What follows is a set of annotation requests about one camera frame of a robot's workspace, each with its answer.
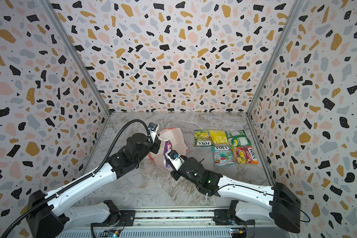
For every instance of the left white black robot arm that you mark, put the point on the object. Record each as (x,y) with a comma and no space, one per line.
(51,214)

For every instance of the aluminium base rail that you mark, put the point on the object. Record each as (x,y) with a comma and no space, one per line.
(178,223)

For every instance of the green circuit board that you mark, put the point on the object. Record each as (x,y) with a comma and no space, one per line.
(112,233)
(239,233)

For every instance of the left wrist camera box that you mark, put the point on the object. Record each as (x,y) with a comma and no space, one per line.
(153,129)

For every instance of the yellow snack packet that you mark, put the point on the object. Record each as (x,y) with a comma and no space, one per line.
(218,137)

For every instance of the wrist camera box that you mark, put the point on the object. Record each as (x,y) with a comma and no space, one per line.
(153,129)
(175,160)

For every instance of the red paper gift bag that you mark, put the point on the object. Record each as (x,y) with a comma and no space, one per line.
(171,139)

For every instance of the left green circuit board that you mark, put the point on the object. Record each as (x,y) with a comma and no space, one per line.
(112,233)

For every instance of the orange fruits candy packet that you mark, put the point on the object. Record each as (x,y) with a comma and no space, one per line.
(244,155)

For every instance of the green mango tea candy packet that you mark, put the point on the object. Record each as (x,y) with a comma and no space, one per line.
(202,138)

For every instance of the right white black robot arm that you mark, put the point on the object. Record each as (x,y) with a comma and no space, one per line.
(249,202)

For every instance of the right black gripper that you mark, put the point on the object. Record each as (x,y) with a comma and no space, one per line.
(175,175)

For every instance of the teal mint candy packet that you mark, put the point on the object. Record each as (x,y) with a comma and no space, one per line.
(223,156)

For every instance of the green snack packet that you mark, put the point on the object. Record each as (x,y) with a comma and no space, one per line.
(237,138)

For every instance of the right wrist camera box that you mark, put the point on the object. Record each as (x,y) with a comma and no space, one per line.
(175,160)

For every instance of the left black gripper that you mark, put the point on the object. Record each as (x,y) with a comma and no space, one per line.
(156,145)

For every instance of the right green circuit board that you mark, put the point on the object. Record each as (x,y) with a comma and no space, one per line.
(239,233)

